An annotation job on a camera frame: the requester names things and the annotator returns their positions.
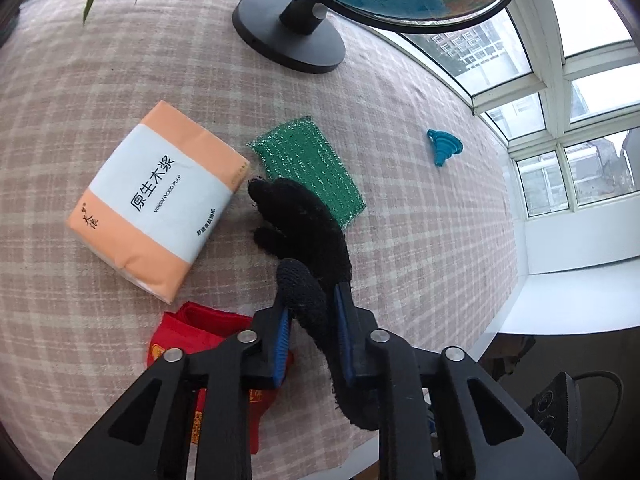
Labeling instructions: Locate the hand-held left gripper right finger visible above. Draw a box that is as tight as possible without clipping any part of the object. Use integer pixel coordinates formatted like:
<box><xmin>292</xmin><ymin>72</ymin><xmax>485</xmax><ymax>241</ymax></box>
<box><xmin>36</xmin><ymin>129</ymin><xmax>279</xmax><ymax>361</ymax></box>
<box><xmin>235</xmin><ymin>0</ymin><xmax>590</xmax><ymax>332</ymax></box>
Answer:
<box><xmin>332</xmin><ymin>282</ymin><xmax>581</xmax><ymax>480</ymax></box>

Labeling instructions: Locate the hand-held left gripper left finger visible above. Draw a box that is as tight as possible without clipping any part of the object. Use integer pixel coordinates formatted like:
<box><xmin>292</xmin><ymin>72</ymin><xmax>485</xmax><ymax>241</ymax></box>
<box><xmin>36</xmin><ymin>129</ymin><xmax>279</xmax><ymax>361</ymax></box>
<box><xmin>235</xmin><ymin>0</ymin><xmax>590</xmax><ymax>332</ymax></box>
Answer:
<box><xmin>52</xmin><ymin>307</ymin><xmax>296</xmax><ymax>480</ymax></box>

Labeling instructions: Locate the red fabric bag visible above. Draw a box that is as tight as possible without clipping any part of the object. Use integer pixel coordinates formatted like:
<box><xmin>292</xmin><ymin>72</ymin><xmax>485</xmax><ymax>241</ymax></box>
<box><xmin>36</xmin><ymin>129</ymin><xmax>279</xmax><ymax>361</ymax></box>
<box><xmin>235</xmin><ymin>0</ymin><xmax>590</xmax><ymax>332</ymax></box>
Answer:
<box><xmin>146</xmin><ymin>301</ymin><xmax>296</xmax><ymax>456</ymax></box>

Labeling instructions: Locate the black knit glove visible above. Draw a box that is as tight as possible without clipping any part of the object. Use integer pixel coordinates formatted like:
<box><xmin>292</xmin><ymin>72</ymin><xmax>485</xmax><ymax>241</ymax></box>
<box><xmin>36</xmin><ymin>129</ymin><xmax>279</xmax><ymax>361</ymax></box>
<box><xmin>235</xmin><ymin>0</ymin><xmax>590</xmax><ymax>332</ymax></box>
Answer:
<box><xmin>247</xmin><ymin>176</ymin><xmax>383</xmax><ymax>431</ymax></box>

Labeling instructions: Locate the green scouring sponge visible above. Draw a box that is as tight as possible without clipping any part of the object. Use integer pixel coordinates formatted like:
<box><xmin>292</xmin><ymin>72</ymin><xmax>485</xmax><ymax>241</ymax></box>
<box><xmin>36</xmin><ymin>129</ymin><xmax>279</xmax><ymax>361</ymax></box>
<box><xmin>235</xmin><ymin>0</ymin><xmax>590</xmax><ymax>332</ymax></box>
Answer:
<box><xmin>246</xmin><ymin>116</ymin><xmax>366</xmax><ymax>231</ymax></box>

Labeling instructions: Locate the orange tissue pack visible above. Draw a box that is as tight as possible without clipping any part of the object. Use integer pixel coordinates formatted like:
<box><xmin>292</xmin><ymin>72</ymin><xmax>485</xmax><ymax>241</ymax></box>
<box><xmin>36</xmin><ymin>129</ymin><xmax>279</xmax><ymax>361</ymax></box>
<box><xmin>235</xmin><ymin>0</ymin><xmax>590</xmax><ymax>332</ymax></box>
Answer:
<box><xmin>66</xmin><ymin>100</ymin><xmax>250</xmax><ymax>305</ymax></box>

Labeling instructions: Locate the blue silicone funnel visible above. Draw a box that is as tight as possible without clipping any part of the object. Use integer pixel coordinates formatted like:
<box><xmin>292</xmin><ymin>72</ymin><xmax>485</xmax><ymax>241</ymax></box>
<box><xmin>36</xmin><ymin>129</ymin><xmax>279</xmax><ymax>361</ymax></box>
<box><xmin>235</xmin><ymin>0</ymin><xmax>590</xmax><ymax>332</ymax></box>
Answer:
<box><xmin>426</xmin><ymin>129</ymin><xmax>464</xmax><ymax>168</ymax></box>

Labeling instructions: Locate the black device with cable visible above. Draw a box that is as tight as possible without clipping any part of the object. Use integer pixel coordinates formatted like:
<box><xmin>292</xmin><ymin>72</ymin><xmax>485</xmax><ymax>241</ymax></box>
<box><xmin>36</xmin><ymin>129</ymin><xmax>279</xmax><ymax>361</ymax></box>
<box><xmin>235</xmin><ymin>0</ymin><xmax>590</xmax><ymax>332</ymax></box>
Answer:
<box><xmin>530</xmin><ymin>370</ymin><xmax>626</xmax><ymax>466</ymax></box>

